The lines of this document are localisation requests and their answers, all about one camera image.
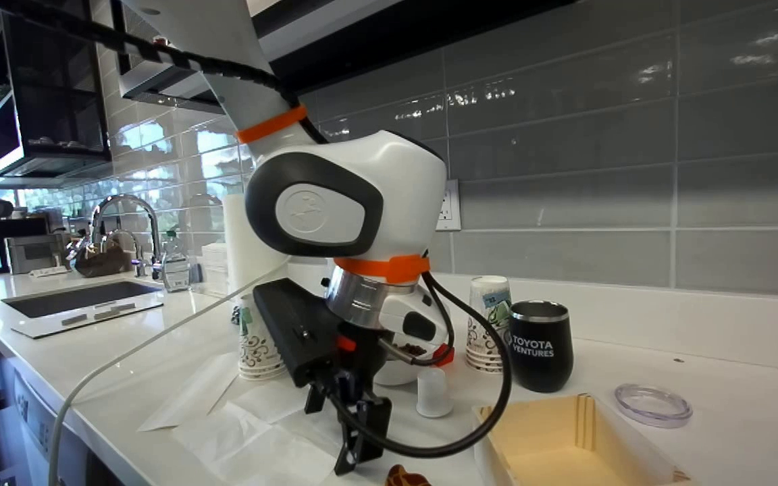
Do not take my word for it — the small white plastic cup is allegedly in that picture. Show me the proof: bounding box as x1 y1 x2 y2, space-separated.
413 365 458 420

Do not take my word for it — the kitchen sink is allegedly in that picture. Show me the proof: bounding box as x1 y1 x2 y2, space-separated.
0 278 169 343

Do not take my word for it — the brown snack piece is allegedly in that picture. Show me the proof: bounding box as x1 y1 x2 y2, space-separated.
385 460 432 486

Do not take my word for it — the white paper towel roll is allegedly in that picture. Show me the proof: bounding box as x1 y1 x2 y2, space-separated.
223 190 265 296

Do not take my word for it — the clear plastic lid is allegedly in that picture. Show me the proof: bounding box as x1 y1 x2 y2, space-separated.
610 379 694 428

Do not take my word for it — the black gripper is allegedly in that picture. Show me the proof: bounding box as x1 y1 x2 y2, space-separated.
302 307 396 478

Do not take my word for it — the white wall outlet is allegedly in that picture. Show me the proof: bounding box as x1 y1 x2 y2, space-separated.
439 178 466 235

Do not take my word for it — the wooden box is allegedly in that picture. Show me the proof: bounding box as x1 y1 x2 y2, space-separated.
479 392 694 486

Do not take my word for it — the black range hood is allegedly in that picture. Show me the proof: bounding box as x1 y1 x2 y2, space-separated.
111 0 582 118

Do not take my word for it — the chrome curved faucet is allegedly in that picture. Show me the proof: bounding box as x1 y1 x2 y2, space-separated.
89 190 165 280

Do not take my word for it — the white cable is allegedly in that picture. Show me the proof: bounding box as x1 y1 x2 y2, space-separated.
47 259 289 486

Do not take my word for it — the paper cup with green print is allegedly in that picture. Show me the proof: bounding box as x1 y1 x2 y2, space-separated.
230 292 289 379

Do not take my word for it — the black glass wall cabinet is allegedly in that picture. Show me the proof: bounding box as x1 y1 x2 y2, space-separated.
0 0 115 180

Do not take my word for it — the white napkin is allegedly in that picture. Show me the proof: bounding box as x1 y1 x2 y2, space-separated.
170 379 501 486

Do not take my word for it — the black tumbler with white lettering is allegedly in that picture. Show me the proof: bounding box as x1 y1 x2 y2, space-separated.
505 298 575 393

